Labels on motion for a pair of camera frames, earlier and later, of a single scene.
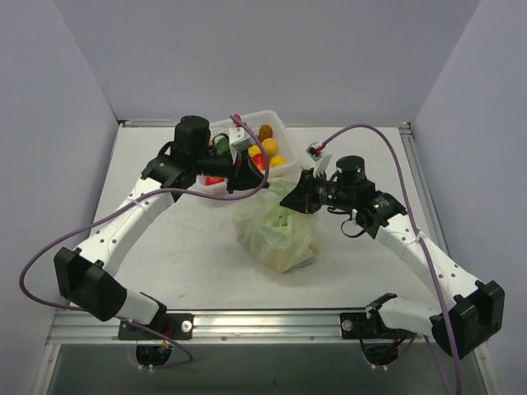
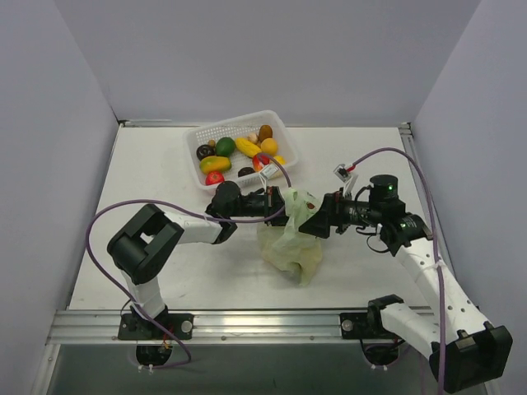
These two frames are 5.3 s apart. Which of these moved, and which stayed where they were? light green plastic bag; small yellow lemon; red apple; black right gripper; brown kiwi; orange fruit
Moved: light green plastic bag; black right gripper
Stayed: red apple; orange fruit; small yellow lemon; brown kiwi
